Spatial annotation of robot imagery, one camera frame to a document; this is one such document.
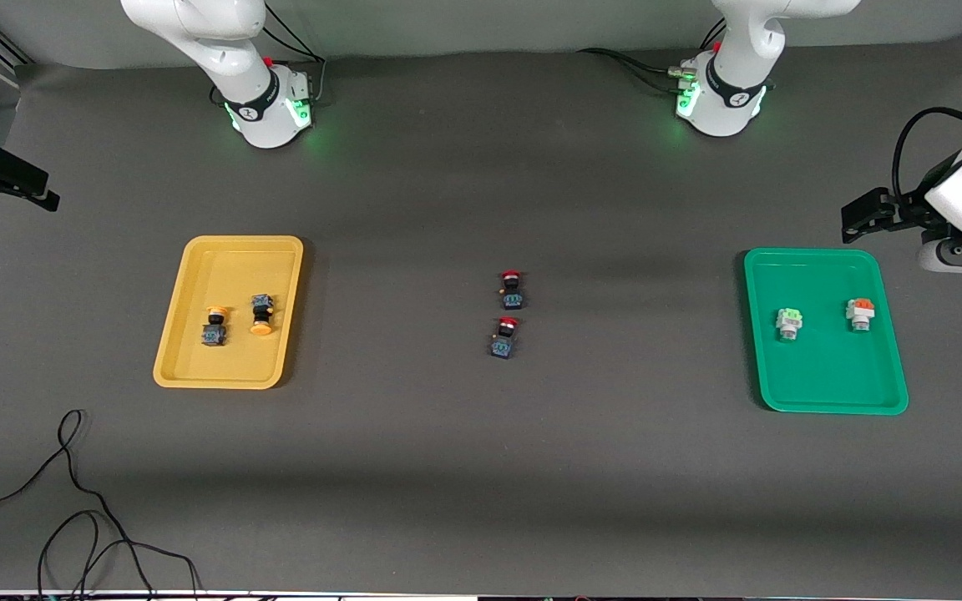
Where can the green square push button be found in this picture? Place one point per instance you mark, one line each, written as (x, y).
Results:
(788, 319)

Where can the red push button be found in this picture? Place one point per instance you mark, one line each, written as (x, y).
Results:
(512, 294)
(503, 344)

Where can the yellow plastic tray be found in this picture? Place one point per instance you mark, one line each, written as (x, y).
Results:
(226, 367)

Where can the green plastic tray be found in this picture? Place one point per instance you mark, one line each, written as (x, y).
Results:
(823, 376)

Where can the yellow wide-cap push button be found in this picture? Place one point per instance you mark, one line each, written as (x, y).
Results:
(261, 327)

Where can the yellow small-cap push button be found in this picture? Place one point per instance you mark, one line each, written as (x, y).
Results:
(214, 335)

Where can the orange square push button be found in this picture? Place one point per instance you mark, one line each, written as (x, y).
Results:
(860, 310)

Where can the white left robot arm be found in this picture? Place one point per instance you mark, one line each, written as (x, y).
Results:
(727, 108)

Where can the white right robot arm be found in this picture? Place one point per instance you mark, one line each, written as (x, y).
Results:
(264, 117)

